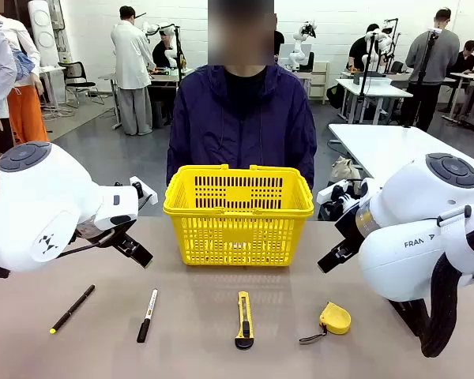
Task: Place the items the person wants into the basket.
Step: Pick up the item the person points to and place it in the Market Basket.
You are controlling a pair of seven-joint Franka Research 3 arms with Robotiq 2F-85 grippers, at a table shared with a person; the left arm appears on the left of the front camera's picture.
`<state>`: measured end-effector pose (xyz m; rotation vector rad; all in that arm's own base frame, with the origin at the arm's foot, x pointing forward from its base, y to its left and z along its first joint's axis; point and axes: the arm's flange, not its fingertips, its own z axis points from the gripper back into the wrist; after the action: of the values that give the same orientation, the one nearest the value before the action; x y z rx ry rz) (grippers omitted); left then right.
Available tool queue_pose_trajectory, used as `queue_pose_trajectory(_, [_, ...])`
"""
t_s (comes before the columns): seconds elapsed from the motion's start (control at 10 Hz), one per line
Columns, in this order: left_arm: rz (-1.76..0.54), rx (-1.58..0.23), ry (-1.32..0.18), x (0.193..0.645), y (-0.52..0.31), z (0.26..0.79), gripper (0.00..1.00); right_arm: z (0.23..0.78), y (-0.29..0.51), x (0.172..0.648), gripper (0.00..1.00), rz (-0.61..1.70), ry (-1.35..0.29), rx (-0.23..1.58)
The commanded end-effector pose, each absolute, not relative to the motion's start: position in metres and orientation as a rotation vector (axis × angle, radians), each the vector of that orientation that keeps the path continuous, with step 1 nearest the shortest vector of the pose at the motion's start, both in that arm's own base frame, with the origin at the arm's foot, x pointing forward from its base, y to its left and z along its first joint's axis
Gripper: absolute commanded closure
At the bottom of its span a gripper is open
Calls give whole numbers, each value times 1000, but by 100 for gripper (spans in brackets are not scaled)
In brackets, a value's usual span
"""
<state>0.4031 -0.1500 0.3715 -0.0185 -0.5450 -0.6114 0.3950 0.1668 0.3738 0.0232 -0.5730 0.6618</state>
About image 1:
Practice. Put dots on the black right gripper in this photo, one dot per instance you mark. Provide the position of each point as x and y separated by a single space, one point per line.
349 235

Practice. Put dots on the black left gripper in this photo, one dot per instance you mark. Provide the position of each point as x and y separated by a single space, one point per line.
120 239

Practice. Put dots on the yellow tape measure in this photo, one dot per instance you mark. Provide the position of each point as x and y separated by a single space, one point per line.
335 320

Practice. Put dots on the white marker black cap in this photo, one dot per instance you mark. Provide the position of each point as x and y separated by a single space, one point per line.
144 329

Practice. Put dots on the thin black pen yellow tip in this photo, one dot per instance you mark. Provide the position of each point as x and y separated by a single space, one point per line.
73 308

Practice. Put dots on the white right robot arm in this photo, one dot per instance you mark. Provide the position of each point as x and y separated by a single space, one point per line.
411 245

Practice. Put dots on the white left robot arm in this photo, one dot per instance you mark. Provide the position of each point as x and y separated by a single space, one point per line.
43 197

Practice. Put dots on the white robot arm by monitor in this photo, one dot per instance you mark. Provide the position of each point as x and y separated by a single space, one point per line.
298 51

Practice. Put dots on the white robot arm with yellow bottle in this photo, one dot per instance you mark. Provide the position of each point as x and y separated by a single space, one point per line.
170 51

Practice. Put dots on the yellow plastic shopping basket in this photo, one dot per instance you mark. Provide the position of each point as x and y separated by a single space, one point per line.
205 211

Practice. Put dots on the person in navy jacket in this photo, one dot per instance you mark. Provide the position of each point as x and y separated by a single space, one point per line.
241 130

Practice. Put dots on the person with orange trousers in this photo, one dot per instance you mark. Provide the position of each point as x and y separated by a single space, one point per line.
27 114

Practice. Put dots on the person in white coat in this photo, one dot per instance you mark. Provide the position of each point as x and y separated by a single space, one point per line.
130 59

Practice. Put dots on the seated person beside white robot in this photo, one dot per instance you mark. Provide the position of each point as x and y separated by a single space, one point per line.
160 53

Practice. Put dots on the person in black t-shirt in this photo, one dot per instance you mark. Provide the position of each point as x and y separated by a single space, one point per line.
357 51

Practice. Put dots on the person in grey sweater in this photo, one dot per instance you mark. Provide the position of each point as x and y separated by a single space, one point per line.
434 55

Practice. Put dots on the white desk with seated person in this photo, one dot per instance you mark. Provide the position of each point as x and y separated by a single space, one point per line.
470 77

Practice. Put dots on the seated person in black sweater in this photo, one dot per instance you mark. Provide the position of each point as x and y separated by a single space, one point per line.
464 59

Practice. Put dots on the beige cloth bag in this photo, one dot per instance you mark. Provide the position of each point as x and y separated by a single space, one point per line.
343 169

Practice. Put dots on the yellow utility knife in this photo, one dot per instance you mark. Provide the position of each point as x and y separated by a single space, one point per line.
245 339

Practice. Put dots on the large white table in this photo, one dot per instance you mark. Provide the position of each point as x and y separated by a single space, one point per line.
399 146

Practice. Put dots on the white drawer cabinet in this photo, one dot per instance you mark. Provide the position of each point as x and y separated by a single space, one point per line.
320 83

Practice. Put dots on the small white desk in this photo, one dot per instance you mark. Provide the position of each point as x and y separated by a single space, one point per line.
379 88

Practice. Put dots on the cluttered grey workbench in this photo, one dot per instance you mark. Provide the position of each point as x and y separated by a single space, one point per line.
170 77

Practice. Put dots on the slim black tripod stand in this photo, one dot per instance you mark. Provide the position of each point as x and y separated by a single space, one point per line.
365 79

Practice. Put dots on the black office chair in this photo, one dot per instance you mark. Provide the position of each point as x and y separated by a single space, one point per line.
77 75

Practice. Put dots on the white tower air conditioner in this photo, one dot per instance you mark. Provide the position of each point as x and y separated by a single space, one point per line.
43 39

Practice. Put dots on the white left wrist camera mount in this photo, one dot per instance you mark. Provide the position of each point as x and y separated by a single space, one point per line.
144 191

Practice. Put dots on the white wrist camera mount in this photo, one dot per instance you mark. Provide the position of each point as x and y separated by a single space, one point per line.
341 193
144 191

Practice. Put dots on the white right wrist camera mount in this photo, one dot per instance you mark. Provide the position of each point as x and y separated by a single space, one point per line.
341 193

